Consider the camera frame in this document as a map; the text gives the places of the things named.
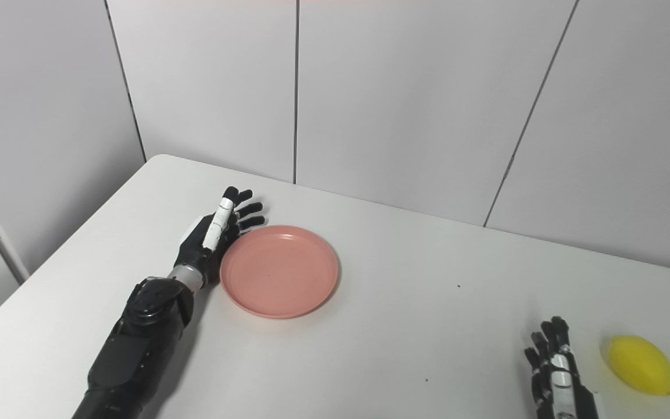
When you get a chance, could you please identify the yellow lemon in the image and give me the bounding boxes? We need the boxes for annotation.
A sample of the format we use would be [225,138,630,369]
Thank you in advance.
[605,335,670,397]

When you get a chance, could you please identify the pink round plate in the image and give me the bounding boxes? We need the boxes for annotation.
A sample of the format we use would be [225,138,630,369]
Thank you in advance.
[219,225,340,319]

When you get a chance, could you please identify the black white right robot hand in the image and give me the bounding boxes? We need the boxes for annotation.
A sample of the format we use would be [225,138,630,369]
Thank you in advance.
[524,316,602,419]

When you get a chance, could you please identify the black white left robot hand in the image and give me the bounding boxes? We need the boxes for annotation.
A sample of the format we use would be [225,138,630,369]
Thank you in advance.
[173,186,266,286]

